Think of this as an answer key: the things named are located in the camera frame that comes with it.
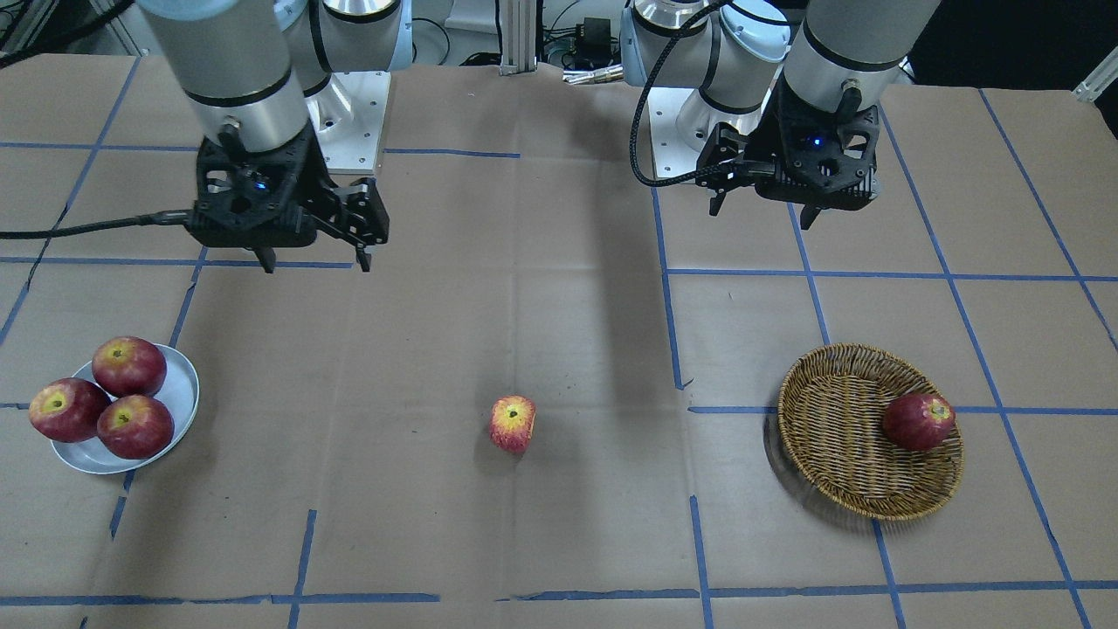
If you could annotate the red yellow apple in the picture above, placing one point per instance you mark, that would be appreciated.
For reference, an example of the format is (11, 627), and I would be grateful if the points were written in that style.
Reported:
(511, 424)

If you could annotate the red apple plate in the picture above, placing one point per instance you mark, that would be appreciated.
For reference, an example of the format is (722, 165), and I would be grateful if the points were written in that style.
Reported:
(135, 427)
(125, 366)
(68, 410)

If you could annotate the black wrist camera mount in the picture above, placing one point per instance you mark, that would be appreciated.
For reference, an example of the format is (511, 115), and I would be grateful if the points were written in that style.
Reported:
(819, 158)
(277, 198)

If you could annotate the black power adapter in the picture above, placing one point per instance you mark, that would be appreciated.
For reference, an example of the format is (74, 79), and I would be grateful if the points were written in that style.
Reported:
(594, 39)

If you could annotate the woven wicker basket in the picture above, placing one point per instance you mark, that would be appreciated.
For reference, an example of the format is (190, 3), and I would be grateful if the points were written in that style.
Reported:
(830, 410)

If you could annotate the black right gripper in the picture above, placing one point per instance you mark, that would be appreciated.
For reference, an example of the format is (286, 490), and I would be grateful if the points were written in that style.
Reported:
(356, 210)

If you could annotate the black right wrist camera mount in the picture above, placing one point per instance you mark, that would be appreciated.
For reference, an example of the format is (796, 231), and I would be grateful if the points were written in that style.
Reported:
(277, 198)

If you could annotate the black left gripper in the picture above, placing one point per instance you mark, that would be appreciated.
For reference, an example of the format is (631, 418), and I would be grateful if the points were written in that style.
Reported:
(758, 145)

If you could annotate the red apple plate front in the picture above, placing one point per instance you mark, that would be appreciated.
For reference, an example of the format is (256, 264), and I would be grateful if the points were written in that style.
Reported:
(135, 427)

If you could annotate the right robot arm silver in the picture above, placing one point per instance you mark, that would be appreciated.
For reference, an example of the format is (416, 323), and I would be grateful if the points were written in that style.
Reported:
(261, 78)

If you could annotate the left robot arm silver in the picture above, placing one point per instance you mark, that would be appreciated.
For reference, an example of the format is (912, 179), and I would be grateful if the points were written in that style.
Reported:
(734, 51)

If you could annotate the dark red apple in basket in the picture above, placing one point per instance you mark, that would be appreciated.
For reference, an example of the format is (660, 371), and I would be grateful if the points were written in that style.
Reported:
(918, 422)

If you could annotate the light blue plate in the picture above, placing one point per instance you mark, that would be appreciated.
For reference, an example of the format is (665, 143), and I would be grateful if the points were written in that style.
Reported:
(180, 393)

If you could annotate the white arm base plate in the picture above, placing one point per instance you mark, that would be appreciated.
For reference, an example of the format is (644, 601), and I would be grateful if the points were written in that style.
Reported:
(358, 122)
(680, 121)

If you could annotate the aluminium frame post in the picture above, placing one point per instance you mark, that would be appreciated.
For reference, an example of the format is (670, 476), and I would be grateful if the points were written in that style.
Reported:
(518, 26)

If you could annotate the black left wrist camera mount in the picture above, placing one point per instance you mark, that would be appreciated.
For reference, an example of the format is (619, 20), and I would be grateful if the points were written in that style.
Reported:
(819, 158)

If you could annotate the red apple plate back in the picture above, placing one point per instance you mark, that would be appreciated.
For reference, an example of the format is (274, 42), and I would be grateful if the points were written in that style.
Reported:
(125, 366)

